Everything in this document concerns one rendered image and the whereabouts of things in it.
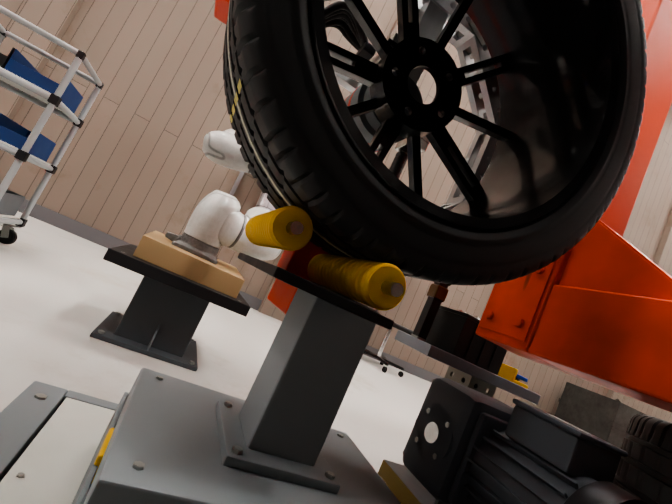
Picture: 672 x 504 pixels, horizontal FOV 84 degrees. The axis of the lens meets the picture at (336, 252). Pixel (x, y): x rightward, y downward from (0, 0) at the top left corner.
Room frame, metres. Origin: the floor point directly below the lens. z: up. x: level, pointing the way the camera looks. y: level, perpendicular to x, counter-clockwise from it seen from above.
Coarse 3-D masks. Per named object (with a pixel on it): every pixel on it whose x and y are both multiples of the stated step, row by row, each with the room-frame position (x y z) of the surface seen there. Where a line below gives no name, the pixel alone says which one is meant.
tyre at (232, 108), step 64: (256, 0) 0.36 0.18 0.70; (640, 0) 0.53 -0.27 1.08; (256, 64) 0.38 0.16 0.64; (640, 64) 0.54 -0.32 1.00; (256, 128) 0.44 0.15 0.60; (320, 128) 0.40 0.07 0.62; (320, 192) 0.42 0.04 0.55; (384, 192) 0.44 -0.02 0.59; (576, 192) 0.54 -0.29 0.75; (384, 256) 0.46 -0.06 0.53; (448, 256) 0.48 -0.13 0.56; (512, 256) 0.51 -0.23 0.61
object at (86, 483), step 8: (120, 408) 0.61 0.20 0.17; (112, 416) 0.66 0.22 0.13; (112, 424) 0.56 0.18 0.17; (104, 432) 0.65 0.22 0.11; (112, 432) 0.52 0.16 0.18; (104, 440) 0.50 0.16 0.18; (104, 448) 0.48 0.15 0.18; (96, 456) 0.48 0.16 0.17; (96, 464) 0.46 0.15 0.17; (88, 472) 0.47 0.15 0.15; (88, 480) 0.44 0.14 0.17; (80, 488) 0.47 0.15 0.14; (88, 488) 0.43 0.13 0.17; (80, 496) 0.41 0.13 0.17
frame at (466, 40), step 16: (432, 0) 0.69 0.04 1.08; (448, 0) 0.70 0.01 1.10; (448, 16) 0.71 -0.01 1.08; (464, 16) 0.72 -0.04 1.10; (464, 32) 0.73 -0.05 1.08; (464, 48) 0.77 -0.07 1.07; (480, 48) 0.74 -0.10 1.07; (464, 64) 0.78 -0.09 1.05; (496, 80) 0.76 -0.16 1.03; (480, 96) 0.81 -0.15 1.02; (496, 96) 0.77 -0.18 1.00; (480, 112) 0.81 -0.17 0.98; (496, 112) 0.77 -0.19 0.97; (480, 144) 0.82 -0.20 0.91; (480, 160) 0.78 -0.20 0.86; (480, 176) 0.80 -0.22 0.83; (448, 208) 0.77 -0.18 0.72
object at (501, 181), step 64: (320, 0) 0.38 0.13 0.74; (512, 0) 0.61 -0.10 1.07; (576, 0) 0.54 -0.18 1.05; (320, 64) 0.39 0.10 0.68; (384, 64) 0.58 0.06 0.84; (448, 64) 0.62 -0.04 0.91; (512, 64) 0.69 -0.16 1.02; (576, 64) 0.58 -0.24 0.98; (384, 128) 0.63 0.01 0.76; (512, 128) 0.71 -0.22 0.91; (576, 128) 0.58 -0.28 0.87; (512, 192) 0.63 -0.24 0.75
